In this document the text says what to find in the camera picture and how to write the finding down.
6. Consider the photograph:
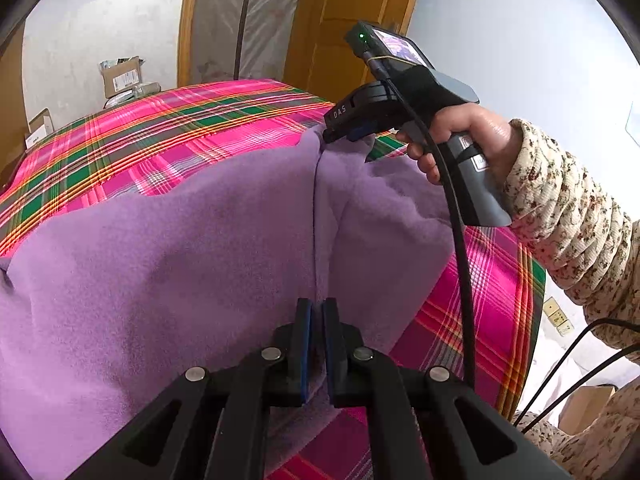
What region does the wooden wardrobe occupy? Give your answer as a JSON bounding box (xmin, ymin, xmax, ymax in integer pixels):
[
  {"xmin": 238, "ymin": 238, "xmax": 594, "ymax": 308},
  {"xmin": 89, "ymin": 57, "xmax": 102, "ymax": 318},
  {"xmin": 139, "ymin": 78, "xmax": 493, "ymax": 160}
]
[{"xmin": 0, "ymin": 23, "xmax": 28, "ymax": 186}]

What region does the person's right hand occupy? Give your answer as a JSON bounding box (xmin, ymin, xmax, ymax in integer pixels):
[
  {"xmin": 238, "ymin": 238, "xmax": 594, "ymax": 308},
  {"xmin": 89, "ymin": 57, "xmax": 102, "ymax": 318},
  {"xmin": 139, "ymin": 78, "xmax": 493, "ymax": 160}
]
[{"xmin": 395, "ymin": 103, "xmax": 524, "ymax": 187}]

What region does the white cardboard box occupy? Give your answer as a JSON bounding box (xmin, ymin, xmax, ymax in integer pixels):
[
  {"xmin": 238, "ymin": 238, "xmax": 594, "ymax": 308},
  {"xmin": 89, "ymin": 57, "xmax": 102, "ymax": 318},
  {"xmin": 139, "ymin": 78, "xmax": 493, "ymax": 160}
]
[{"xmin": 25, "ymin": 108, "xmax": 54, "ymax": 150}]

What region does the pink plaid bed sheet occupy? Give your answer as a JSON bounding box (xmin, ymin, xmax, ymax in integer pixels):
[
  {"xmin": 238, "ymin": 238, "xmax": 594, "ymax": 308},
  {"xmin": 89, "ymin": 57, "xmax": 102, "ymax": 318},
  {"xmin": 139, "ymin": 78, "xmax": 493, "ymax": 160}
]
[{"xmin": 0, "ymin": 78, "xmax": 548, "ymax": 480}]

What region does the purple fleece garment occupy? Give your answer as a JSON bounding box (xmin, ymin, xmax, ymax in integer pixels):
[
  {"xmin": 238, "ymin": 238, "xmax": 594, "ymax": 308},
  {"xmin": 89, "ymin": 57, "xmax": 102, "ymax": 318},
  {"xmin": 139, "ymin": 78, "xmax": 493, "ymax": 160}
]
[{"xmin": 1, "ymin": 129, "xmax": 452, "ymax": 479}]

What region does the brown cardboard box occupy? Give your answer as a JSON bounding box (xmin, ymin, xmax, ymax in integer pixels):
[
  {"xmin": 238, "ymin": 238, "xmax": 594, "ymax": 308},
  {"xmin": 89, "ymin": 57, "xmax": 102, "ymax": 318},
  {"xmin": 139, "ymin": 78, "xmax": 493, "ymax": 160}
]
[{"xmin": 99, "ymin": 56, "xmax": 142, "ymax": 99}]

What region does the grey door curtain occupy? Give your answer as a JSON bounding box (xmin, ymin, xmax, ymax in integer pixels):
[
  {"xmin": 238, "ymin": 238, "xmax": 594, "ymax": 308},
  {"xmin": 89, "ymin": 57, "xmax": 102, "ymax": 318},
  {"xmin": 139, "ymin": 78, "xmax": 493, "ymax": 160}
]
[{"xmin": 189, "ymin": 0, "xmax": 298, "ymax": 84}]

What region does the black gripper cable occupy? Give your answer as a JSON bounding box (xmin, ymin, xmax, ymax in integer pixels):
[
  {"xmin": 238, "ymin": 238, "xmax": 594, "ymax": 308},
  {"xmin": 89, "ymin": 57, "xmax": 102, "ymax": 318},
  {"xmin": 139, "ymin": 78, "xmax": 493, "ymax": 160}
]
[{"xmin": 361, "ymin": 49, "xmax": 476, "ymax": 391}]

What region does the wooden door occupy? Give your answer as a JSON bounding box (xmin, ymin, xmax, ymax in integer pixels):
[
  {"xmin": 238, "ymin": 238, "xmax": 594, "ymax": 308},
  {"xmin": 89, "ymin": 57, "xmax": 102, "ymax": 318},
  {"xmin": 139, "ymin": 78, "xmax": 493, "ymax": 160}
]
[{"xmin": 283, "ymin": 0, "xmax": 416, "ymax": 102}]

